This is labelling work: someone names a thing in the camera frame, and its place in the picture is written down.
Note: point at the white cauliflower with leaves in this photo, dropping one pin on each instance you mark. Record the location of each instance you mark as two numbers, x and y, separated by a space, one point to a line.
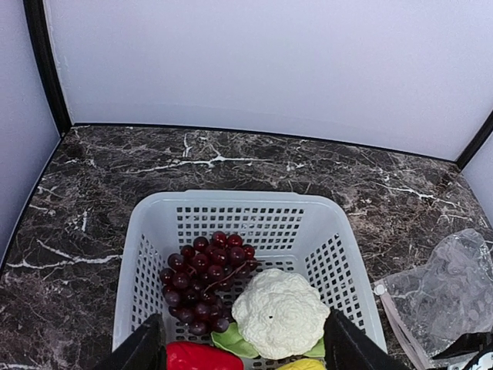
278 315

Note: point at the clear zip top bag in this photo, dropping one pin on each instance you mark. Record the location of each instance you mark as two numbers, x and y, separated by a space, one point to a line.
432 305

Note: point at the black frame post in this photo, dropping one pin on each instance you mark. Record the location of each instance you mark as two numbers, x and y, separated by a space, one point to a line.
476 143
39 36

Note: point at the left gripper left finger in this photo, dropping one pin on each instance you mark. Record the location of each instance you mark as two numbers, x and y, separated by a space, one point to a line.
144 349

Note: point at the left black frame post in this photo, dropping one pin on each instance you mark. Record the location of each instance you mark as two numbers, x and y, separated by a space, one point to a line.
39 36

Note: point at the upper yellow squash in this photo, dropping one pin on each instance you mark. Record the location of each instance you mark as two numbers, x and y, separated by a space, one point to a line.
303 364

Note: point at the right black frame post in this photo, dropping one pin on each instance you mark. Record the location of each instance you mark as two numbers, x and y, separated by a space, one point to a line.
476 143

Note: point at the red bell pepper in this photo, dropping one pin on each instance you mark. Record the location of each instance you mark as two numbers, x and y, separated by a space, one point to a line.
187 355

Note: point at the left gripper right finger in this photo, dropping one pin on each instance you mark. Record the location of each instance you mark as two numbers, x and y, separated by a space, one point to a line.
347 347

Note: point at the dark red grape bunch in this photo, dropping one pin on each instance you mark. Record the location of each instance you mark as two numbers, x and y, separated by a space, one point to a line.
195 277

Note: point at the white perforated plastic basket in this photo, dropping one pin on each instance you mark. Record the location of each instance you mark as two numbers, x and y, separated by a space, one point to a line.
308 235

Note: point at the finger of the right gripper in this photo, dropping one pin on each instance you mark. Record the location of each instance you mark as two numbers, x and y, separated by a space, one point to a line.
466 344

